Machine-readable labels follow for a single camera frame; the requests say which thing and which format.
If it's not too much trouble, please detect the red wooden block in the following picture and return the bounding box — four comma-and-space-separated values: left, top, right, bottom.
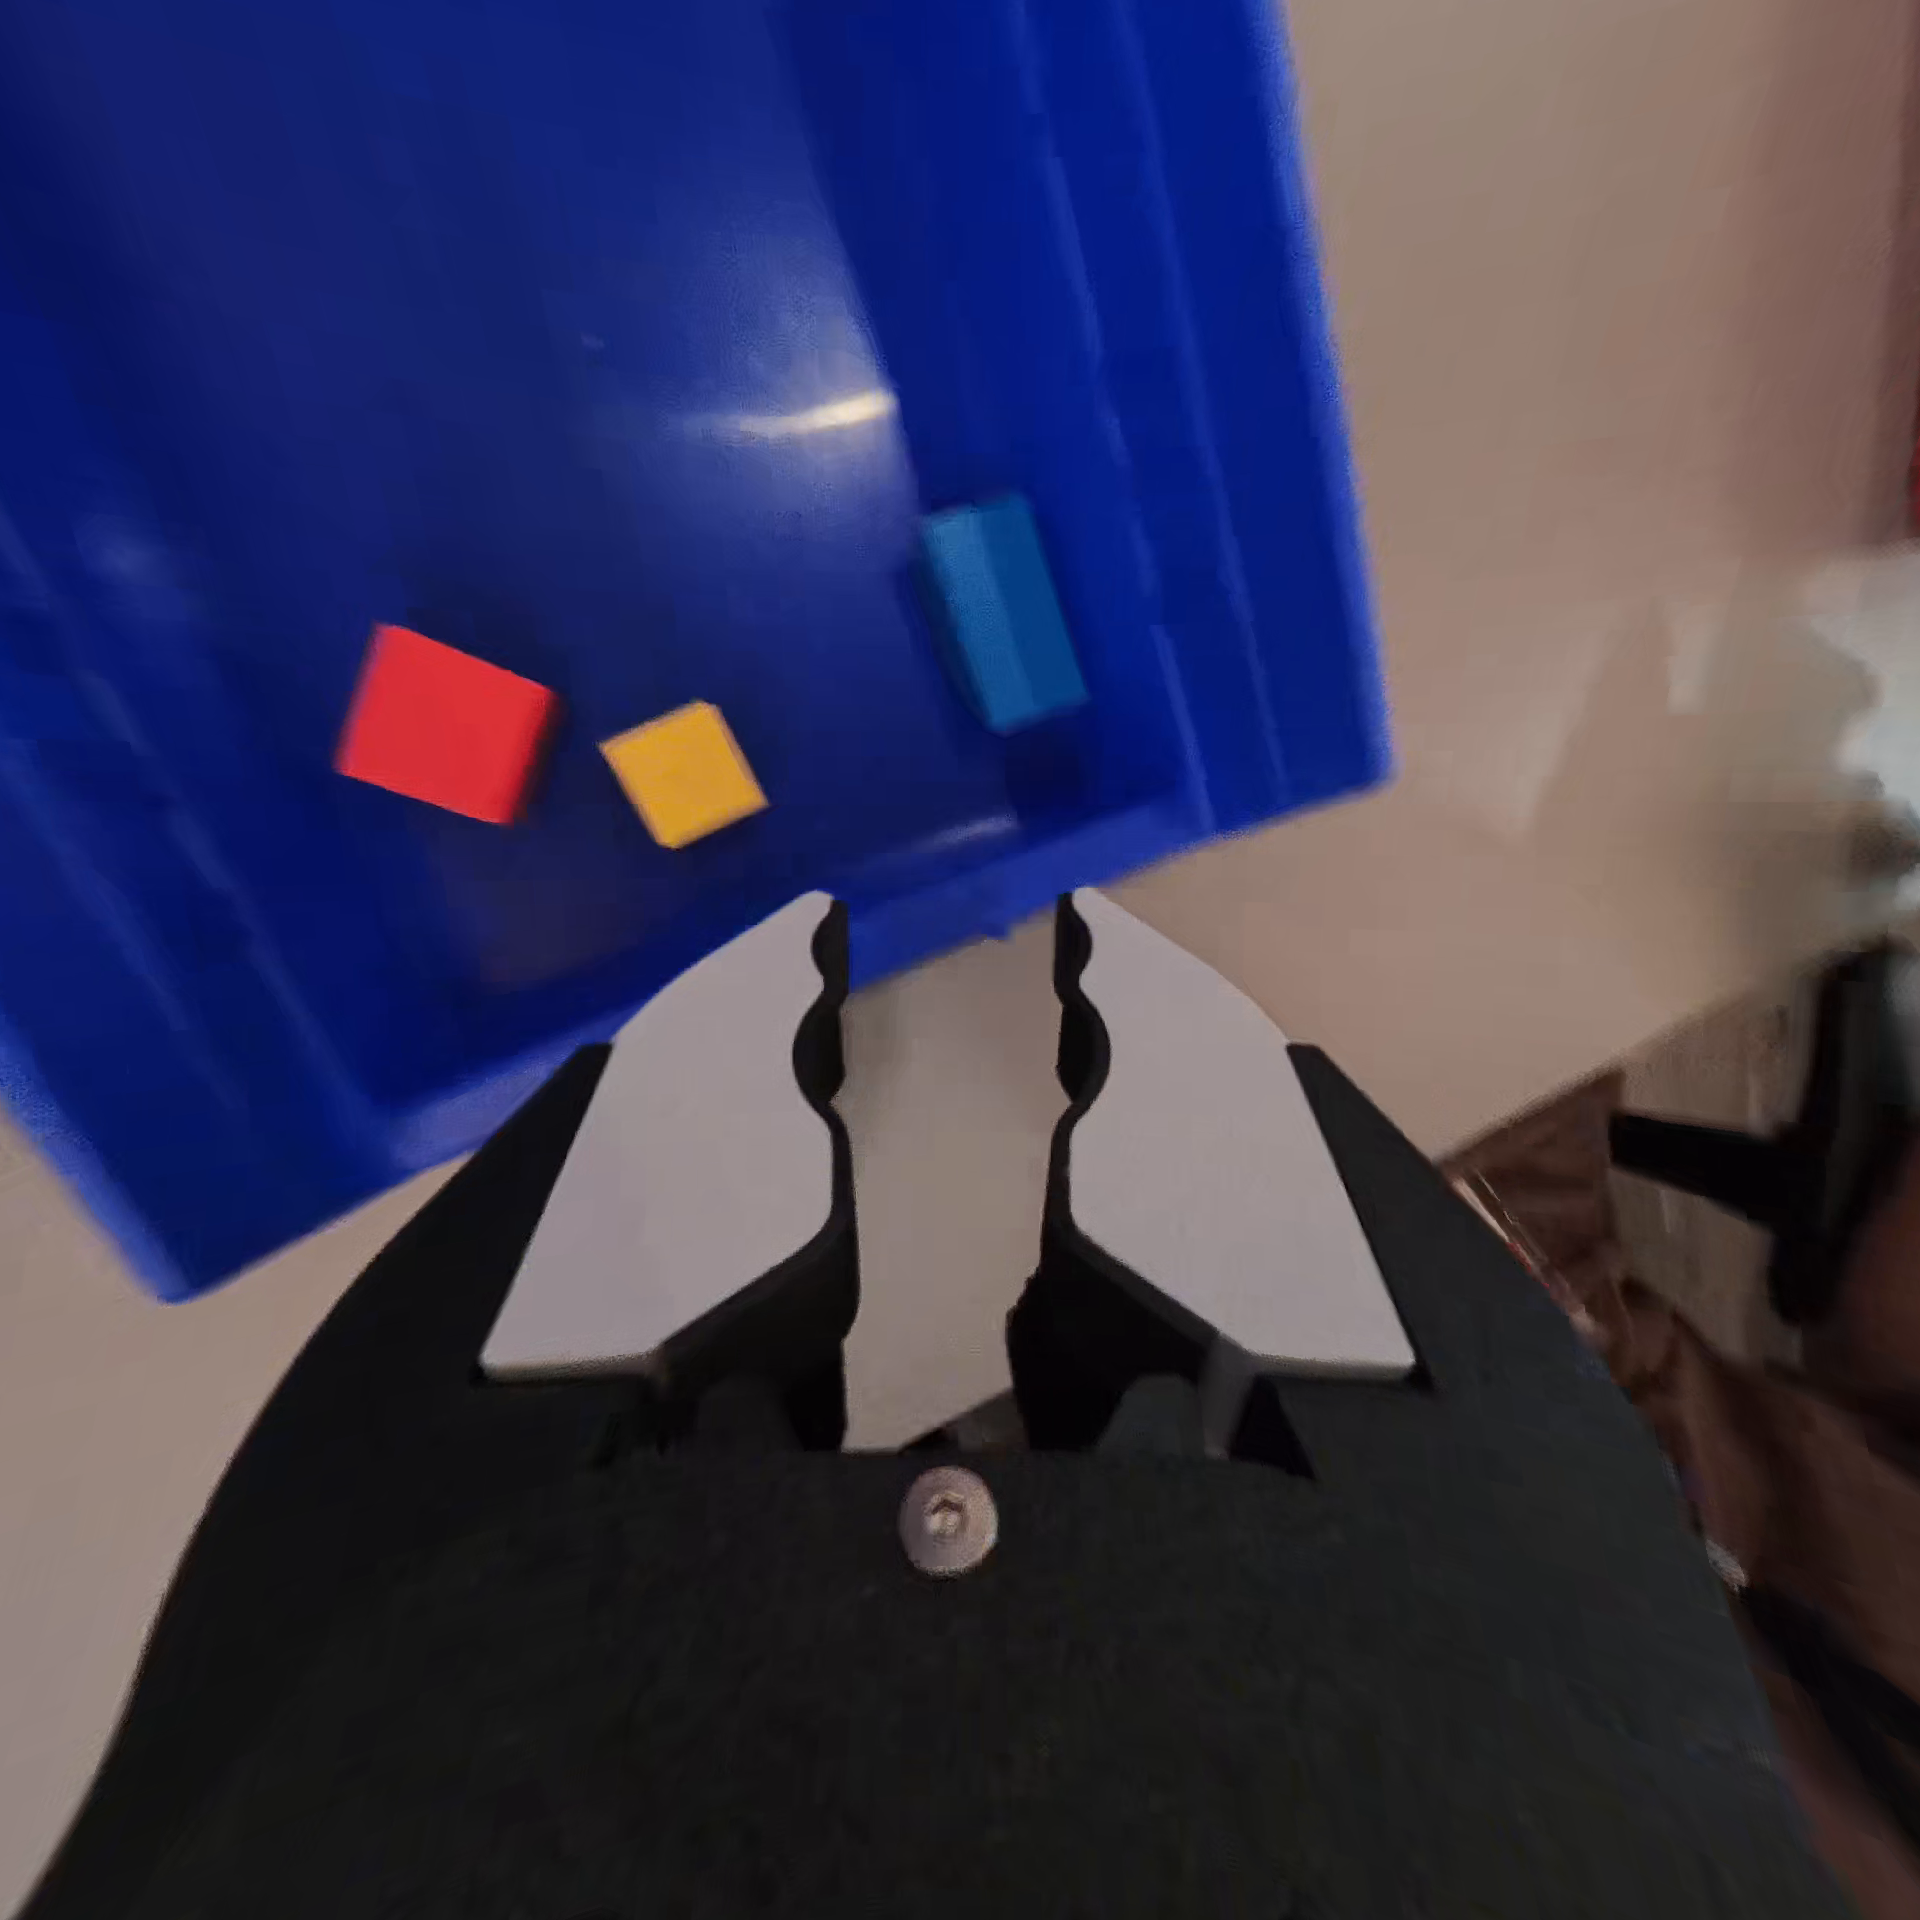
335, 625, 561, 828

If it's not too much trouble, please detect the yellow wooden block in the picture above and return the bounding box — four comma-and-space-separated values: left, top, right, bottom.
600, 702, 771, 852

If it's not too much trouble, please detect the blue wooden block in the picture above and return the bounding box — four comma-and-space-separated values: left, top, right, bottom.
918, 497, 1092, 734

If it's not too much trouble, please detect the grey desk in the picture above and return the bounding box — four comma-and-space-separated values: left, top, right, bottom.
0, 0, 1920, 1802

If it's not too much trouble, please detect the black office chair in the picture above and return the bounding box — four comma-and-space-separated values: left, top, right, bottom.
1607, 936, 1920, 1339

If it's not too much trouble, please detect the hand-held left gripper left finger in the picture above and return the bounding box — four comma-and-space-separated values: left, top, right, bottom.
481, 893, 864, 1412

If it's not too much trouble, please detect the blue plastic bin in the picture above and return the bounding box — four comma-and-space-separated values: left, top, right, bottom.
0, 0, 1399, 1302

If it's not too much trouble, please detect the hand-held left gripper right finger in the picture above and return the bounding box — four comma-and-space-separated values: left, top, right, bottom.
1007, 888, 1418, 1412

